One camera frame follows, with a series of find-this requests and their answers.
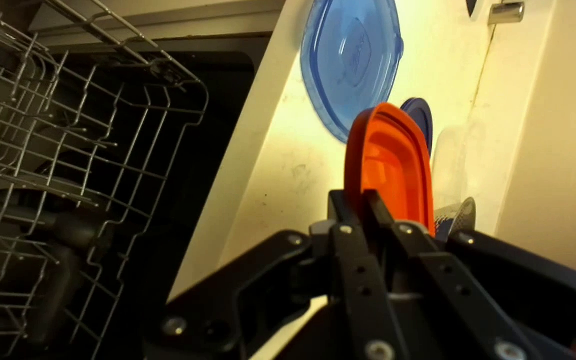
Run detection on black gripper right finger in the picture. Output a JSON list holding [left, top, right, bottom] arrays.
[[362, 191, 542, 360]]

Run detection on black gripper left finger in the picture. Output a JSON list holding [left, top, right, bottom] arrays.
[[329, 191, 409, 360]]

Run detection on red plastic lid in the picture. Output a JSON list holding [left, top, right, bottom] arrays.
[[345, 103, 437, 234]]

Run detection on small dark blue lid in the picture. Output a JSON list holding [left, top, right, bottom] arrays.
[[402, 98, 435, 149]]

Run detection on blue flat lid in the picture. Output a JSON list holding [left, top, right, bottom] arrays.
[[301, 0, 404, 143]]

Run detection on steel mixing bowl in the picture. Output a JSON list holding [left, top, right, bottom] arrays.
[[435, 196, 477, 242]]

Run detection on white wire top dishrack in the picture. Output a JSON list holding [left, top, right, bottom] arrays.
[[0, 0, 212, 360]]

